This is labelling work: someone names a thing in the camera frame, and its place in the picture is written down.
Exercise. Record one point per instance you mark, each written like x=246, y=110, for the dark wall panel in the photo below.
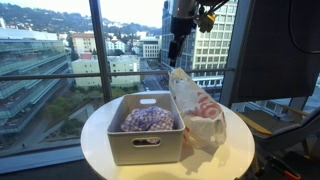
x=276, y=44

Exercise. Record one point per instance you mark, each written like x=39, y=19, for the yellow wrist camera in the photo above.
x=206, y=22

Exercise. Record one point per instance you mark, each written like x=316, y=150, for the orange black tool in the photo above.
x=279, y=169

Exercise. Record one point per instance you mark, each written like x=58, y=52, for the grey chair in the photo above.
x=273, y=135

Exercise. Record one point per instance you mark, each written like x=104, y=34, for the blue and white clothing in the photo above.
x=152, y=118

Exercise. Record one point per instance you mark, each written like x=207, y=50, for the window mullion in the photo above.
x=101, y=51

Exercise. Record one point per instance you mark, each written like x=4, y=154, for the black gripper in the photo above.
x=180, y=28

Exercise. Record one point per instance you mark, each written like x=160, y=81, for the white red plastic bag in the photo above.
x=205, y=124

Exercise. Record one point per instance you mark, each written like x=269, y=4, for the horizontal window railing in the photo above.
x=58, y=76

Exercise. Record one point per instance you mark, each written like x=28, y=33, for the white storage bin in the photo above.
x=146, y=147

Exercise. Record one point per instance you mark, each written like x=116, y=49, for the round white table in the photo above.
x=229, y=162

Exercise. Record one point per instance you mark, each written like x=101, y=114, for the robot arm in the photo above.
x=186, y=15

